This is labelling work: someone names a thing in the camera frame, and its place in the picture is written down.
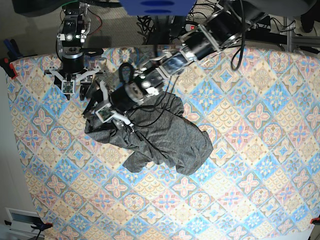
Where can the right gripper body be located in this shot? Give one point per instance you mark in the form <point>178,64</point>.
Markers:
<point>67,82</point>

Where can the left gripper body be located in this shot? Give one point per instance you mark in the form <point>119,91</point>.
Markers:
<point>107,113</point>

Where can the grey t-shirt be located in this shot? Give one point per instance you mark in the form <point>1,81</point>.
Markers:
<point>161,135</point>

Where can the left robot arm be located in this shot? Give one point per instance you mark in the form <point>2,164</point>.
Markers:
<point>219,32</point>

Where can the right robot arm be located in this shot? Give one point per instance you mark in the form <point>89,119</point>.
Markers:
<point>70,50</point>

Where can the red black clamp upper left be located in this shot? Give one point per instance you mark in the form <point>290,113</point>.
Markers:
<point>8,67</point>

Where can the black clamp lower left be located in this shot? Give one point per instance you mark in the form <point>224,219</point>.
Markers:
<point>37,226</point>

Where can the patterned tablecloth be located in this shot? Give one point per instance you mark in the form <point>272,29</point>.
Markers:
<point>262,179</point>

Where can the red clamp lower right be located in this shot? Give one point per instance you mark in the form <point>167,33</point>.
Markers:
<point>315,221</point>

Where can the blue handled clamp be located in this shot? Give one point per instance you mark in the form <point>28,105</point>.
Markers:
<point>13,49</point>

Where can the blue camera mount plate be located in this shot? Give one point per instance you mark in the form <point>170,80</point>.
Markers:
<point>157,7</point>

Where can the power strip with red switch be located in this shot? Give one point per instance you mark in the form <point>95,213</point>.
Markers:
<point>190,27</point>

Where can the aluminium frame post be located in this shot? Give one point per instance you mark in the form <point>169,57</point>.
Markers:
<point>290,24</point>

